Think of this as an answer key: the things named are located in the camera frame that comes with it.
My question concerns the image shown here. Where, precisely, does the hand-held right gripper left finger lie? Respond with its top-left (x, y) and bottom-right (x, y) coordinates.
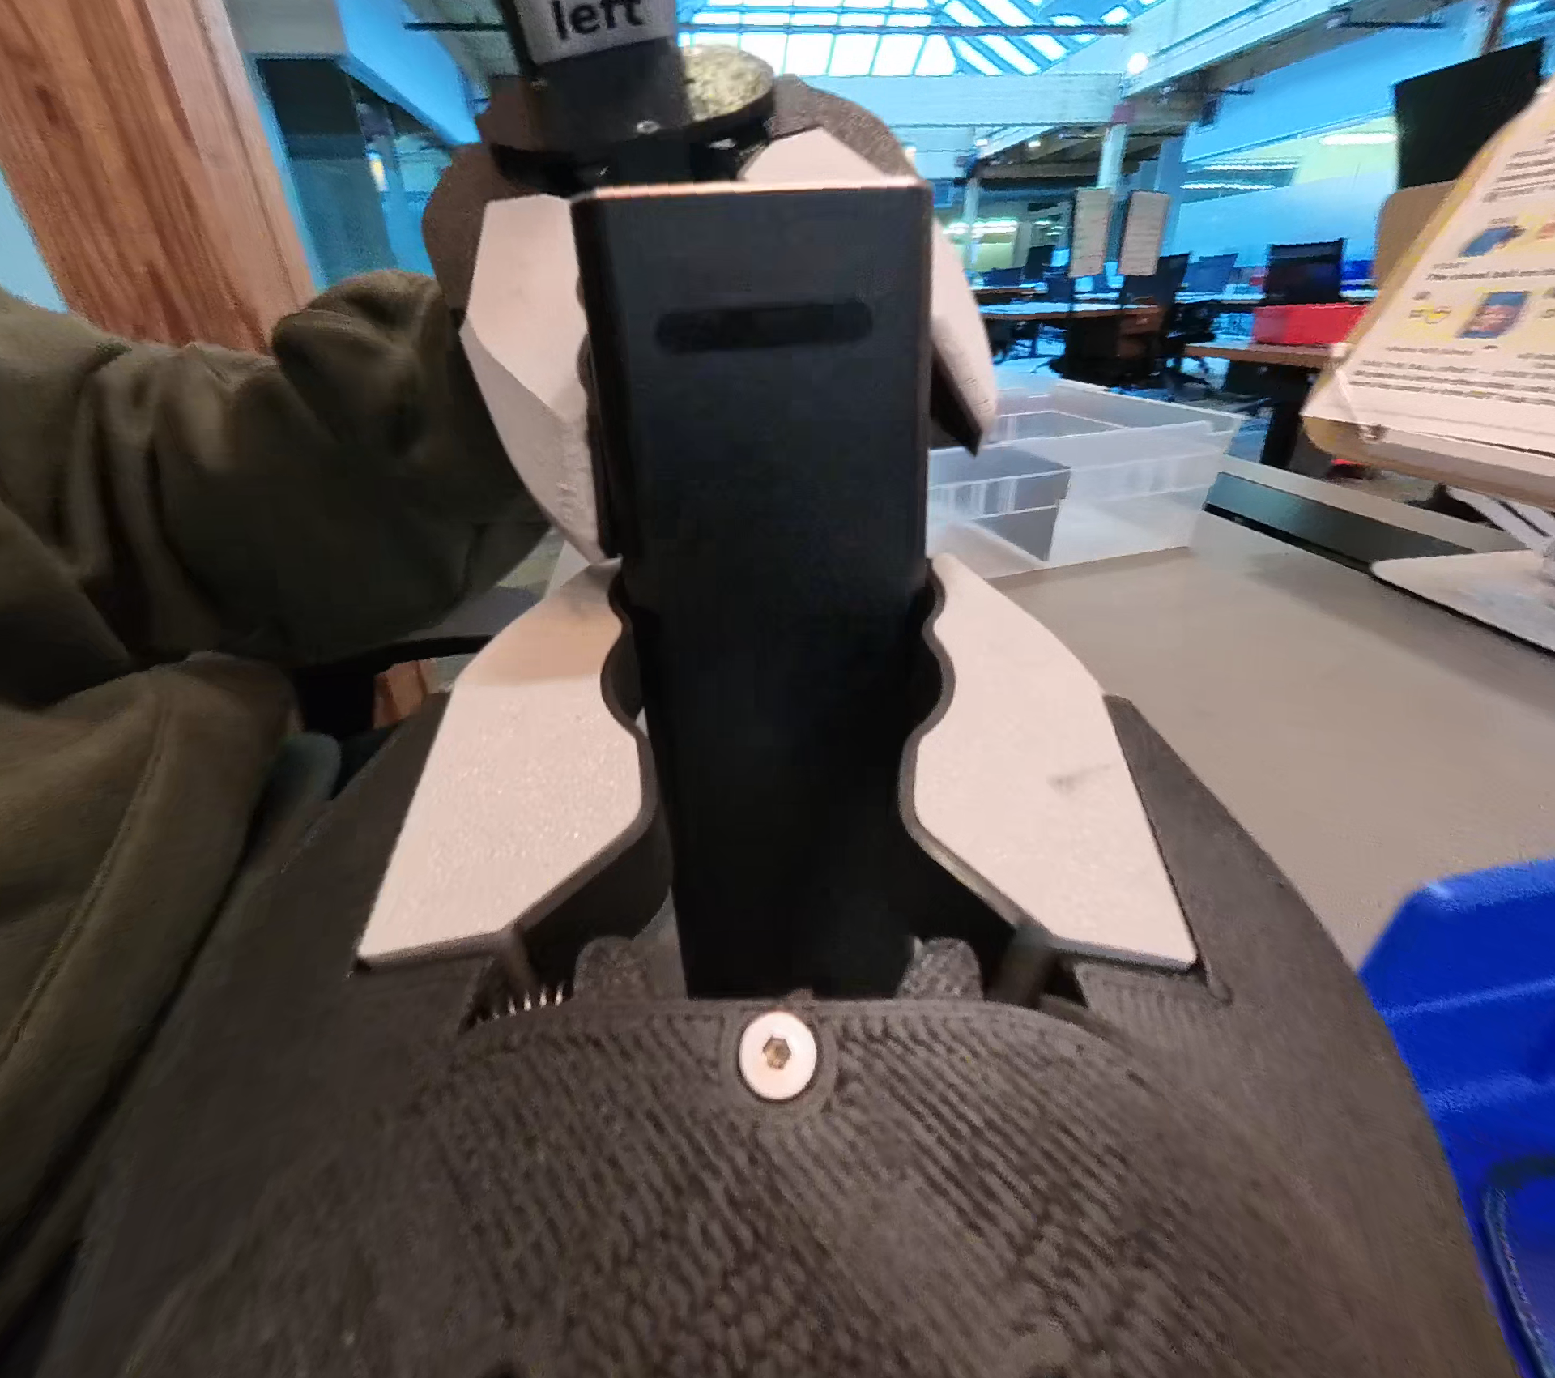
top-left (355, 557), bottom-right (666, 969)

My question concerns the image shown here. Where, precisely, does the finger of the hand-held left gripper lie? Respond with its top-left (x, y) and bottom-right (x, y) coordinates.
top-left (460, 188), bottom-right (608, 567)
top-left (744, 132), bottom-right (1001, 457)

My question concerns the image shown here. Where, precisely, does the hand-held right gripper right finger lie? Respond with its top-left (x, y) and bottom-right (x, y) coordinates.
top-left (902, 556), bottom-right (1199, 973)

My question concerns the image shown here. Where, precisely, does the black rectangular case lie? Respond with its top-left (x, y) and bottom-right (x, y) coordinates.
top-left (568, 181), bottom-right (939, 1004)

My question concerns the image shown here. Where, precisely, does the blue plastic bin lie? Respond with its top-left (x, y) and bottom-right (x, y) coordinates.
top-left (1358, 859), bottom-right (1555, 1378)

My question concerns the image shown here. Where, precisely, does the person's left forearm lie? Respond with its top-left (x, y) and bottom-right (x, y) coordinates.
top-left (0, 271), bottom-right (550, 691)

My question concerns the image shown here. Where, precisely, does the grey desk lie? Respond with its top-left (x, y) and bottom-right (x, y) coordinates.
top-left (541, 503), bottom-right (1555, 973)

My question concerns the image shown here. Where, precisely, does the row of office desks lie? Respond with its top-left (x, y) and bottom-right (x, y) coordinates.
top-left (972, 237), bottom-right (1379, 469)

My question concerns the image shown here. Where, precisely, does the clear plastic bin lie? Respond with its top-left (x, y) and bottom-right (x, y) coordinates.
top-left (927, 380), bottom-right (1246, 569)

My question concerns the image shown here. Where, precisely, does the red box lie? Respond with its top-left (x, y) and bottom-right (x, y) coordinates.
top-left (1252, 302), bottom-right (1369, 351)

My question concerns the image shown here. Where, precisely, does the person's olive jacket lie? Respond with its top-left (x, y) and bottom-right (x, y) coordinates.
top-left (0, 503), bottom-right (463, 1271)

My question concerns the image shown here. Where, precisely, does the black flat pad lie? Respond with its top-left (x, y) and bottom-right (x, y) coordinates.
top-left (1199, 470), bottom-right (1536, 569)

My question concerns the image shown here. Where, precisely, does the wooden pillar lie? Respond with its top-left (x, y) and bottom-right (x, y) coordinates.
top-left (0, 0), bottom-right (321, 351)

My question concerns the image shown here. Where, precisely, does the cardboard backing panel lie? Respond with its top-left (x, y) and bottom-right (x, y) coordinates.
top-left (1373, 181), bottom-right (1478, 298)

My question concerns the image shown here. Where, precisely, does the white stand base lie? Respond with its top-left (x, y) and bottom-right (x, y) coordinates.
top-left (1369, 503), bottom-right (1555, 656)

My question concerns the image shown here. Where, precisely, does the printed instruction sheet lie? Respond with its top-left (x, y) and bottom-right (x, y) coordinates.
top-left (1300, 78), bottom-right (1555, 507)

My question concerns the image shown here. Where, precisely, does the black monitor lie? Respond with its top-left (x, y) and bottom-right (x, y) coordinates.
top-left (1393, 39), bottom-right (1547, 192)

